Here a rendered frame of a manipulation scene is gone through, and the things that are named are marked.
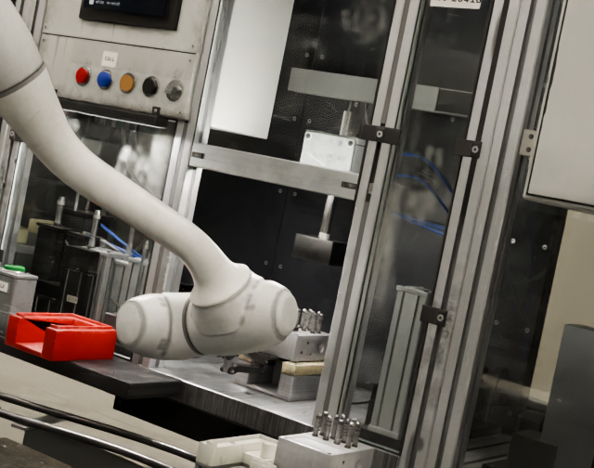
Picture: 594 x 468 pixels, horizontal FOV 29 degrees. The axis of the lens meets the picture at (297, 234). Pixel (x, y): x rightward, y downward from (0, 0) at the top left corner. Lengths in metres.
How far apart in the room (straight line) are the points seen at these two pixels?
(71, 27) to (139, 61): 0.21
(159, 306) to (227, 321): 0.13
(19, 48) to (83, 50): 0.68
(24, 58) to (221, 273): 0.42
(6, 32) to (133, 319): 0.48
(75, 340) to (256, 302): 0.49
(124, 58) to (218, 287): 0.67
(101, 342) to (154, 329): 0.37
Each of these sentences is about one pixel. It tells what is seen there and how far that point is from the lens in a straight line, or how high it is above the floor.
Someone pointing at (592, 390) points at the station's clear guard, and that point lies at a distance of 1.76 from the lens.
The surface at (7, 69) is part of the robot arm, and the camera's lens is 1.68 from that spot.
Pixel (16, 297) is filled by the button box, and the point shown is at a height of 0.98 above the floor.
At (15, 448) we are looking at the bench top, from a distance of 2.38.
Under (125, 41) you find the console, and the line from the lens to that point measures 2.28.
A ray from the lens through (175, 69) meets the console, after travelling 2.18.
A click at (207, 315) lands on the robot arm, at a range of 1.75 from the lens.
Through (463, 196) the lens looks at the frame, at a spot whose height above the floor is 1.33.
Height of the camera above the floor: 1.32
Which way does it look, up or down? 3 degrees down
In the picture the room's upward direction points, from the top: 11 degrees clockwise
